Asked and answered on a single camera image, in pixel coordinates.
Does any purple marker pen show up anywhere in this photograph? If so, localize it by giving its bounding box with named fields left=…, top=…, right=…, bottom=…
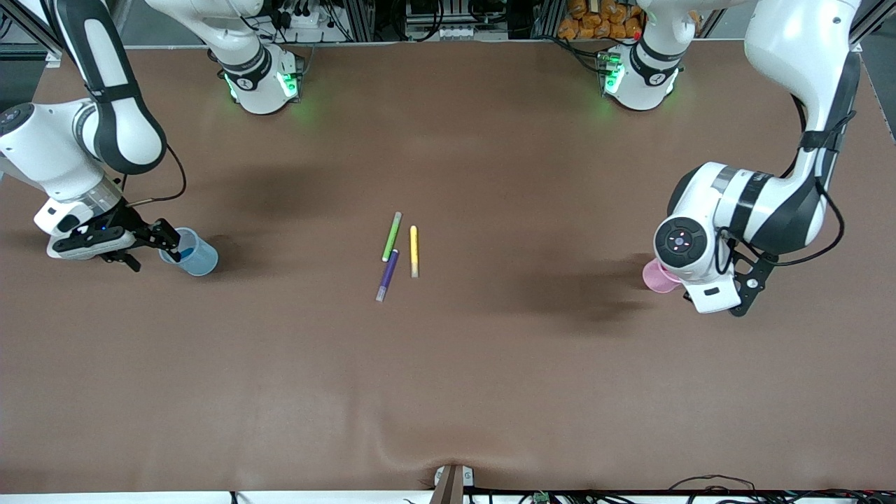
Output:
left=375, top=248, right=400, bottom=303

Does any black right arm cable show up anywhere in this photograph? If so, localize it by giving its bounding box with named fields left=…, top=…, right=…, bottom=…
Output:
left=119, top=143, right=188, bottom=209

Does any translucent pink plastic cup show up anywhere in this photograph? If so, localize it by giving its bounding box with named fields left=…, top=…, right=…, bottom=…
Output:
left=642, top=258, right=684, bottom=293

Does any black cable bundle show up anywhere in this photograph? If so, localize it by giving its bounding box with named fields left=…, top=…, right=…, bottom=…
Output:
left=668, top=475, right=896, bottom=504

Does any grey table clamp bracket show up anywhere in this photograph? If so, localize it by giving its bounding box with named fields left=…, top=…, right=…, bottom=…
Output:
left=430, top=463, right=475, bottom=504

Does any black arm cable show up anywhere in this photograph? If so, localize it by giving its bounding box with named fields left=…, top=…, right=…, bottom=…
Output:
left=119, top=143, right=188, bottom=209
left=714, top=91, right=858, bottom=277

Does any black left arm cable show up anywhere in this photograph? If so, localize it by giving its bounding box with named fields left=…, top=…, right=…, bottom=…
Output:
left=714, top=91, right=858, bottom=277

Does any brown table cover mat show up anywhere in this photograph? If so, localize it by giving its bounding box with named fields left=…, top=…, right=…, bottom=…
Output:
left=0, top=38, right=896, bottom=494

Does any green marker pen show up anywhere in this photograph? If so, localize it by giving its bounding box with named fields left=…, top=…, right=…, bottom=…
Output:
left=381, top=211, right=403, bottom=263

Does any white terminal strip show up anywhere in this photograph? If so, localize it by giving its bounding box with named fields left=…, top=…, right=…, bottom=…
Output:
left=408, top=24, right=485, bottom=41

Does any orange snack bag pile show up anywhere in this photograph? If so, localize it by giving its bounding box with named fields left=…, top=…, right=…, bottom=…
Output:
left=558, top=0, right=645, bottom=41

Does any aluminium frame profile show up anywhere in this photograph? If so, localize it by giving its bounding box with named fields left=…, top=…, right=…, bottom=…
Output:
left=850, top=0, right=896, bottom=53
left=0, top=0, right=67, bottom=67

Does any translucent blue plastic cup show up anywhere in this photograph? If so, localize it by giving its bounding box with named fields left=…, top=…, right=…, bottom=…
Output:
left=160, top=227, right=219, bottom=277

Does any white power strip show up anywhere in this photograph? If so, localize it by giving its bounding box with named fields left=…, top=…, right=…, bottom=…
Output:
left=273, top=0, right=333, bottom=30

